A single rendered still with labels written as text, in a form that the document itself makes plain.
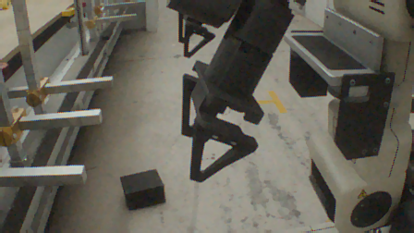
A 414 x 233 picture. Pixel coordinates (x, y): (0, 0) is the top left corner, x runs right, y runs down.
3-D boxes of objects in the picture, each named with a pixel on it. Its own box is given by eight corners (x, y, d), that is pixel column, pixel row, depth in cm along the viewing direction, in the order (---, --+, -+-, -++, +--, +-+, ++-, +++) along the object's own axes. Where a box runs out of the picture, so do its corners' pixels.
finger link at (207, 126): (167, 185, 36) (208, 107, 33) (164, 147, 42) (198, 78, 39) (226, 201, 38) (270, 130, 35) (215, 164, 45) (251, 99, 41)
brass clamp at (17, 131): (30, 122, 96) (27, 107, 93) (16, 147, 84) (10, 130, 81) (13, 124, 95) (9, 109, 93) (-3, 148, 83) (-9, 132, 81)
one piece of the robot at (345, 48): (339, 92, 83) (347, 6, 72) (396, 155, 58) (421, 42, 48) (277, 96, 81) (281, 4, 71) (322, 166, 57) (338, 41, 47)
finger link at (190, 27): (173, 56, 75) (190, 17, 71) (169, 44, 81) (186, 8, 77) (201, 66, 77) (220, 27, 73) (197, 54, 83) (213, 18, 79)
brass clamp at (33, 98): (53, 90, 118) (50, 77, 116) (42, 106, 106) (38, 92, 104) (38, 91, 117) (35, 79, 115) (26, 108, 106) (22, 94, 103)
